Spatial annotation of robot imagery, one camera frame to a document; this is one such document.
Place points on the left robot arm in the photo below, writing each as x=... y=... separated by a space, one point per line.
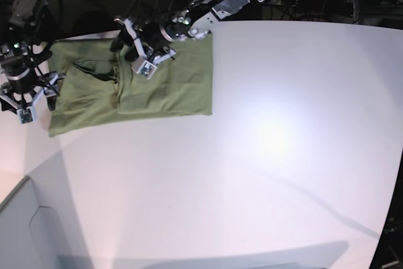
x=195 y=20

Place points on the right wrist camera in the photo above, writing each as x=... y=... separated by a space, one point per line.
x=27 y=115

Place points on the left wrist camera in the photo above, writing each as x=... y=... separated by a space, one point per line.
x=143 y=67

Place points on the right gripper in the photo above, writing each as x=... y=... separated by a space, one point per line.
x=35 y=91

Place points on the black power strip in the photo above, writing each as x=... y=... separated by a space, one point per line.
x=284 y=3

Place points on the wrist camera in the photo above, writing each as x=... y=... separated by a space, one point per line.
x=27 y=115
x=143 y=67

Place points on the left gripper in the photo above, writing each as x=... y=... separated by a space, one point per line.
x=149 y=40

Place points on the green T-shirt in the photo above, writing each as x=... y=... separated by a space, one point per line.
x=100 y=86

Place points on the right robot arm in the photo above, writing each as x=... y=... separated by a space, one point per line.
x=25 y=82

